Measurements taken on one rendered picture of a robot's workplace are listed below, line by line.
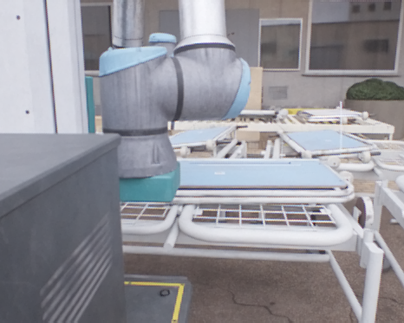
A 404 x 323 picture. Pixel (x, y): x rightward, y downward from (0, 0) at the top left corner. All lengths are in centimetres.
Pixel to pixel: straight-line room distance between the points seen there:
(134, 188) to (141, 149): 9
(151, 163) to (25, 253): 48
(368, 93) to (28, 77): 602
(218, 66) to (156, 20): 670
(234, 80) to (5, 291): 65
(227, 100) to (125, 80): 23
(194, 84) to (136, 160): 21
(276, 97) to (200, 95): 647
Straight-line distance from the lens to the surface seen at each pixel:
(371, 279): 118
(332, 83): 747
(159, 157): 79
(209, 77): 82
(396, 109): 639
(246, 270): 188
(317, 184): 140
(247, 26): 728
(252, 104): 490
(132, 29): 109
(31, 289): 36
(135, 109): 77
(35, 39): 72
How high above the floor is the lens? 92
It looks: 13 degrees down
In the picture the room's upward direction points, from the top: straight up
